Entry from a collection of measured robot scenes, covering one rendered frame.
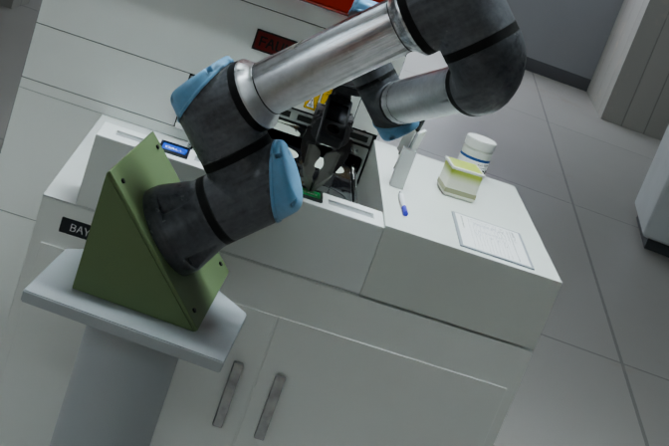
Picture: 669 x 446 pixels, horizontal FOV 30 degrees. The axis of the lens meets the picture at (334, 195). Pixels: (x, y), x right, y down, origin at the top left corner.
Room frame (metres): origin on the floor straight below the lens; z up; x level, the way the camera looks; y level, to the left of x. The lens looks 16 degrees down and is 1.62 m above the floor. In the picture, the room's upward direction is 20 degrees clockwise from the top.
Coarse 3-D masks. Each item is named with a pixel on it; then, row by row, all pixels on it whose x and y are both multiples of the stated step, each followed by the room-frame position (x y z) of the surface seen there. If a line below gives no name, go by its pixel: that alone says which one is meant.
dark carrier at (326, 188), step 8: (288, 144) 2.75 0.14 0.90; (296, 160) 2.65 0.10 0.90; (344, 168) 2.72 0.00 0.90; (336, 176) 2.64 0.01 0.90; (344, 176) 2.66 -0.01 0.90; (304, 184) 2.49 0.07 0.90; (328, 184) 2.56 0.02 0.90; (336, 184) 2.58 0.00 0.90; (344, 184) 2.60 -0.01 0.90; (328, 192) 2.50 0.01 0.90; (336, 192) 2.52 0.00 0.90; (344, 192) 2.54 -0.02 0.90
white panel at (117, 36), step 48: (48, 0) 2.74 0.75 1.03; (96, 0) 2.75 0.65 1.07; (144, 0) 2.76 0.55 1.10; (192, 0) 2.77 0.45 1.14; (240, 0) 2.78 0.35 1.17; (288, 0) 2.79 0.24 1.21; (48, 48) 2.74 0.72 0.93; (96, 48) 2.75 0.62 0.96; (144, 48) 2.76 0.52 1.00; (192, 48) 2.77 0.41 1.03; (240, 48) 2.78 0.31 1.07; (96, 96) 2.75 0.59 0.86; (144, 96) 2.76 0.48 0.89
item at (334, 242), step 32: (96, 160) 2.14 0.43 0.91; (192, 160) 2.18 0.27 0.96; (96, 192) 2.14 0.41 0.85; (288, 224) 2.18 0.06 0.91; (320, 224) 2.18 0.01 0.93; (352, 224) 2.19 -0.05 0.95; (256, 256) 2.17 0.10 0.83; (288, 256) 2.18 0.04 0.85; (320, 256) 2.19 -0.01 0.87; (352, 256) 2.19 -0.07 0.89; (352, 288) 2.19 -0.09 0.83
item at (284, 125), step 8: (176, 120) 2.76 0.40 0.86; (280, 120) 2.78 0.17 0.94; (288, 120) 2.80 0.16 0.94; (280, 128) 2.78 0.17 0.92; (288, 128) 2.79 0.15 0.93; (296, 128) 2.79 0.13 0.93; (304, 128) 2.79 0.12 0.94; (352, 144) 2.80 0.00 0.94; (360, 144) 2.82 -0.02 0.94; (352, 152) 2.80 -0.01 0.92; (360, 152) 2.80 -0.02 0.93; (360, 168) 2.80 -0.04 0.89
